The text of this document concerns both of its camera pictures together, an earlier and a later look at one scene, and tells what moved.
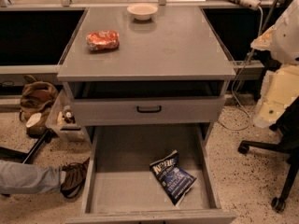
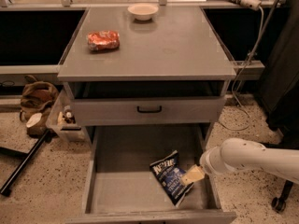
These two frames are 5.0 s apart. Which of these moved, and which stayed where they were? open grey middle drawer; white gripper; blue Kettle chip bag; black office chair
Moved: white gripper
Stayed: black office chair; blue Kettle chip bag; open grey middle drawer
